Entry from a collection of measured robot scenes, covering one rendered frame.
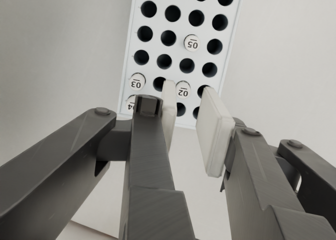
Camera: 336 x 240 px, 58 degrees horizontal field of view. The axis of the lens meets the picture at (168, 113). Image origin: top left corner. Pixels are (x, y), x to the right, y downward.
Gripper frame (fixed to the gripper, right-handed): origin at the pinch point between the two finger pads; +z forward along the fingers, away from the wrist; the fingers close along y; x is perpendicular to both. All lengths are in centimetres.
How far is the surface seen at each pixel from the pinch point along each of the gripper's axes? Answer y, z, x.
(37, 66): -13.6, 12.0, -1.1
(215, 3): 1.3, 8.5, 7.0
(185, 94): 0.2, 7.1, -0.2
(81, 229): -8.2, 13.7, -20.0
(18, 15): -15.5, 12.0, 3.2
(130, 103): -4.0, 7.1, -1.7
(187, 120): 0.9, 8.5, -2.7
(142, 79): -3.3, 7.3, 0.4
